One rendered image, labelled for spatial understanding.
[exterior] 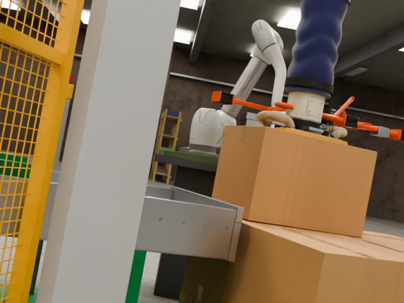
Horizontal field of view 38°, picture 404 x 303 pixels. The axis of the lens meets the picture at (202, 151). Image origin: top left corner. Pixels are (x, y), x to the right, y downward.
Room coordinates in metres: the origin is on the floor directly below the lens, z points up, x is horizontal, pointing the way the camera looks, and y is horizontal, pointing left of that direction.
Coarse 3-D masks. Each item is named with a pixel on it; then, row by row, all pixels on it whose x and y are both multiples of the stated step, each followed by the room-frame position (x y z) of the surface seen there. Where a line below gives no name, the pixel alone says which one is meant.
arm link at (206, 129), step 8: (200, 112) 3.26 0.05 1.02; (208, 112) 3.24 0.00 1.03; (216, 112) 3.27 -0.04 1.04; (192, 120) 3.28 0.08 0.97; (200, 120) 3.23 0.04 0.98; (208, 120) 3.23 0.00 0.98; (216, 120) 3.25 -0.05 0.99; (192, 128) 3.26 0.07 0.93; (200, 128) 3.22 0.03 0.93; (208, 128) 3.22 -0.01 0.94; (216, 128) 3.25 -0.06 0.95; (192, 136) 3.25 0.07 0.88; (200, 136) 3.22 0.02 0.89; (208, 136) 3.22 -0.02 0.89; (216, 136) 3.26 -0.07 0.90; (200, 144) 3.22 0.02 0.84; (208, 144) 3.22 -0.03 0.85
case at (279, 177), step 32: (256, 128) 2.52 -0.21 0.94; (224, 160) 2.75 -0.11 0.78; (256, 160) 2.47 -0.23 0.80; (288, 160) 2.50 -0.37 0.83; (320, 160) 2.56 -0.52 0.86; (352, 160) 2.63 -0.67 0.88; (224, 192) 2.69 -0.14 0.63; (256, 192) 2.45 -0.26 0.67; (288, 192) 2.51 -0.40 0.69; (320, 192) 2.58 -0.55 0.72; (352, 192) 2.64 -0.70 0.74; (288, 224) 2.52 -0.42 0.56; (320, 224) 2.59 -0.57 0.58; (352, 224) 2.66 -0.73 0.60
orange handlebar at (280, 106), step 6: (234, 102) 2.86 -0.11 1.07; (240, 102) 2.87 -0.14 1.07; (246, 102) 2.88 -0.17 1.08; (276, 102) 2.66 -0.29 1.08; (282, 102) 2.65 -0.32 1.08; (258, 108) 2.91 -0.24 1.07; (264, 108) 2.93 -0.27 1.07; (270, 108) 2.91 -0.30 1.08; (276, 108) 2.86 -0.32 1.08; (282, 108) 2.81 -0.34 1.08; (288, 108) 2.67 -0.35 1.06; (324, 114) 2.74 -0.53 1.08; (330, 120) 2.82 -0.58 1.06; (336, 120) 2.78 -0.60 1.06; (342, 120) 2.79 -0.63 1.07; (360, 126) 2.84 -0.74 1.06; (366, 126) 2.85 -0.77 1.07; (372, 126) 2.87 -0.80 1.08; (390, 132) 2.91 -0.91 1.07; (396, 132) 2.93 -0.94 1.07
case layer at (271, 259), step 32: (256, 224) 2.38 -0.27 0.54; (192, 256) 2.71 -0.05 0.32; (256, 256) 2.22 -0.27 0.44; (288, 256) 2.03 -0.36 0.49; (320, 256) 1.87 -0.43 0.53; (352, 256) 1.91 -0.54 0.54; (384, 256) 2.06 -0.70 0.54; (192, 288) 2.66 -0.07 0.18; (224, 288) 2.39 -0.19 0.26; (256, 288) 2.18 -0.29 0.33; (288, 288) 2.00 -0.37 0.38; (320, 288) 1.86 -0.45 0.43; (352, 288) 1.92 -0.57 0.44; (384, 288) 1.97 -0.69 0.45
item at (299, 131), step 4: (276, 128) 2.60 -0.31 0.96; (280, 128) 2.57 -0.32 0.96; (284, 128) 2.54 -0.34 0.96; (288, 128) 2.53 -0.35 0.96; (292, 128) 2.56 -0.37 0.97; (296, 128) 2.61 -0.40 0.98; (300, 128) 2.60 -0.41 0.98; (292, 132) 2.54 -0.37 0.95; (296, 132) 2.55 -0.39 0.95; (300, 132) 2.56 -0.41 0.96; (304, 132) 2.57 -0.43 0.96; (308, 132) 2.59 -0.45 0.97; (324, 132) 2.66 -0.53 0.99; (312, 136) 2.59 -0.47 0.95; (316, 136) 2.59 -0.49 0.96; (320, 136) 2.60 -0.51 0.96; (324, 136) 2.62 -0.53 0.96; (328, 136) 2.64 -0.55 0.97; (328, 140) 2.62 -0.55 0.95; (332, 140) 2.63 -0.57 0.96; (336, 140) 2.64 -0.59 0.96; (340, 140) 2.67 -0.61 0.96; (344, 144) 2.66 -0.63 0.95
